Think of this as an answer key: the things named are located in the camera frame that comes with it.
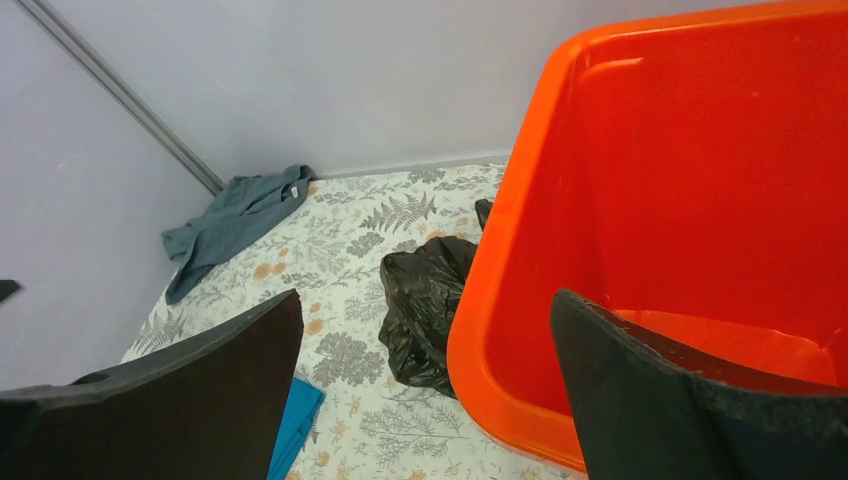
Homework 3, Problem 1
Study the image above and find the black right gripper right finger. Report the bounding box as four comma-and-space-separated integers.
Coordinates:
550, 289, 847, 479

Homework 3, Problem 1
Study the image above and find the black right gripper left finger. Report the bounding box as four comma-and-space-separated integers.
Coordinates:
1, 290, 303, 479

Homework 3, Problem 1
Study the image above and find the black plastic trash bag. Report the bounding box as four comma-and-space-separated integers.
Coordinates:
378, 235, 478, 398

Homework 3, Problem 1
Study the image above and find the orange plastic trash bin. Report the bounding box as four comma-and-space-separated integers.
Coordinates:
447, 1, 847, 478

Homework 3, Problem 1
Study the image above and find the bright blue folded cloth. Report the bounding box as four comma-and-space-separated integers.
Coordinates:
267, 378, 325, 480

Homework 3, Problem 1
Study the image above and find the floral patterned table mat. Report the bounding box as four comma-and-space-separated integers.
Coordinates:
125, 160, 575, 479

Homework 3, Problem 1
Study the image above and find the grey-blue crumpled cloth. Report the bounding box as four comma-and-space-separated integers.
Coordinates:
161, 165, 314, 305

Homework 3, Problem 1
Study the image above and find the left aluminium corner post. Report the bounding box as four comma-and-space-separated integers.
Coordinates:
15, 0, 224, 194

